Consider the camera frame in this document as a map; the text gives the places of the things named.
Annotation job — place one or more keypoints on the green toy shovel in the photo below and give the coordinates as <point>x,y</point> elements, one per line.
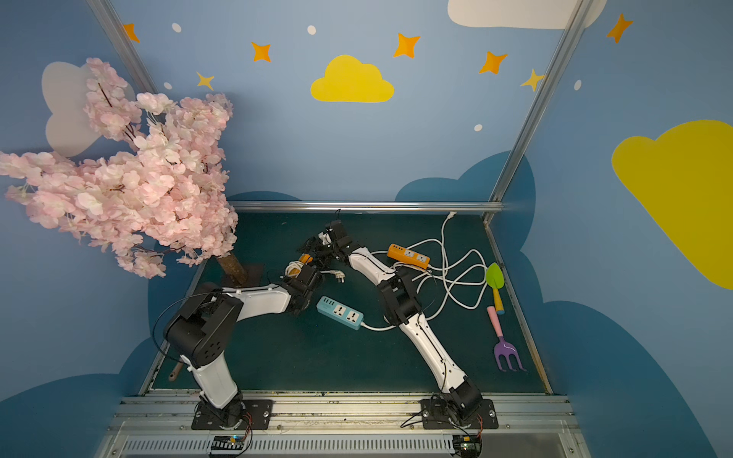
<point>495,279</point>

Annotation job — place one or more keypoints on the teal power strip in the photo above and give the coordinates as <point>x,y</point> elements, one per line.
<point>340,313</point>

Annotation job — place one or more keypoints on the orange power strip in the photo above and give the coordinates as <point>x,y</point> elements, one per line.
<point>407,256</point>
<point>294,268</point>

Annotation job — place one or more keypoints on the left controller board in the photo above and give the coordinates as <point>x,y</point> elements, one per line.
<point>227,445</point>

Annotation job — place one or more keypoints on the aluminium front rail frame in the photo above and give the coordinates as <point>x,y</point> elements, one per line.
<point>342,424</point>

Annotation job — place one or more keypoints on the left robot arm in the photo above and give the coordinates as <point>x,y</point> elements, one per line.
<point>203,327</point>

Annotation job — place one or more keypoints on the right controller board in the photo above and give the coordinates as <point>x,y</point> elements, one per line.
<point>466,446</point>

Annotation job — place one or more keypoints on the pink cherry blossom tree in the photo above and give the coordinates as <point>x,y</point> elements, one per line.
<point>164,195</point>

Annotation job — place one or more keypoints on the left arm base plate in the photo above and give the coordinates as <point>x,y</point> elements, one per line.
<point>238,415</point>

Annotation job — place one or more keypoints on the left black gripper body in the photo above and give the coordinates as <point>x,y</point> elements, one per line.
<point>309,270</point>

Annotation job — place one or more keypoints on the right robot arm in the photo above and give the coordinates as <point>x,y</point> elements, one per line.
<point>402,310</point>

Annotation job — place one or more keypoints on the controller board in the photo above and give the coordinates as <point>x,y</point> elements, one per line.
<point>466,446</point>
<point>227,445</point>

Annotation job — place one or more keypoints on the brown toy spatula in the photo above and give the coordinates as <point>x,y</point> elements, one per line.
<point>176,370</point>

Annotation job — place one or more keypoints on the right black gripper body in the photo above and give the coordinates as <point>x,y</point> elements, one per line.
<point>322,240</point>

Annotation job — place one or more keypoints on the purple toy rake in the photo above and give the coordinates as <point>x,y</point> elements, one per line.
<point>505,353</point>

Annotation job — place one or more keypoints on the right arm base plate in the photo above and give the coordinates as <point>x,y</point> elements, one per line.
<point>436,413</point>

